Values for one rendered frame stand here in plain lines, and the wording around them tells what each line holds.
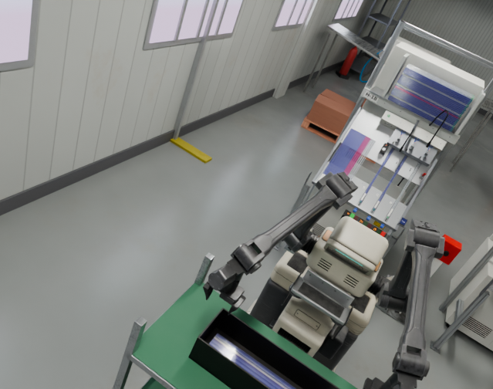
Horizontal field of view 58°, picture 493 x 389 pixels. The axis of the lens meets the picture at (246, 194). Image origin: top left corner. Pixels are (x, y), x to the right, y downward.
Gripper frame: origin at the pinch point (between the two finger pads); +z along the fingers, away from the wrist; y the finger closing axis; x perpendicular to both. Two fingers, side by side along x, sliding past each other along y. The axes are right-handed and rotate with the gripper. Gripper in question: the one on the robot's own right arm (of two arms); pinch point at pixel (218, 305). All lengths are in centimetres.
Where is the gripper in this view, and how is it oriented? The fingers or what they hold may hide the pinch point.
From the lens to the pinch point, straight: 152.7
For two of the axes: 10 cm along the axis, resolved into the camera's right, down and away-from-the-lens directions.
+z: -3.4, 7.8, 5.3
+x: 4.4, -3.6, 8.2
